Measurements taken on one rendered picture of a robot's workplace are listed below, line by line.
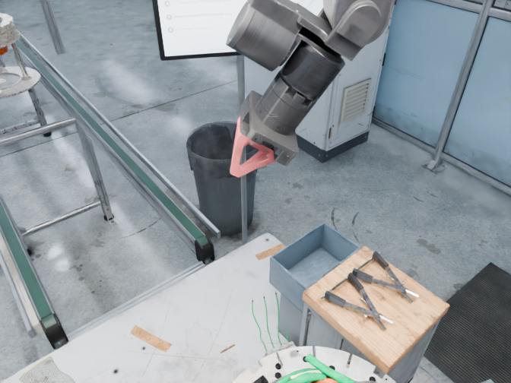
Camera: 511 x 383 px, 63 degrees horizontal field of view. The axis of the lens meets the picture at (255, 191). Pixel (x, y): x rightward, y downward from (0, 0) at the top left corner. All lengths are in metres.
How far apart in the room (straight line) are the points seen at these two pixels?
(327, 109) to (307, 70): 2.32
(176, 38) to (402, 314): 0.96
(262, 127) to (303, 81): 0.07
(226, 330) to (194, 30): 0.85
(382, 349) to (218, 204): 1.59
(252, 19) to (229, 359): 0.82
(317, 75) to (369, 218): 2.18
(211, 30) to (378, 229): 1.65
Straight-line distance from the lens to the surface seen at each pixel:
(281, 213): 2.57
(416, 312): 0.86
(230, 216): 2.31
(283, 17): 0.46
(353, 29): 0.45
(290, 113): 0.49
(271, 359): 0.72
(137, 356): 1.12
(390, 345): 0.80
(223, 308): 1.16
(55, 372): 1.15
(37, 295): 1.35
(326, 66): 0.47
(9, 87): 2.49
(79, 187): 2.99
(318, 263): 0.99
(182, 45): 1.33
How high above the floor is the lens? 1.73
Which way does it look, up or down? 39 degrees down
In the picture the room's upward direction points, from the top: straight up
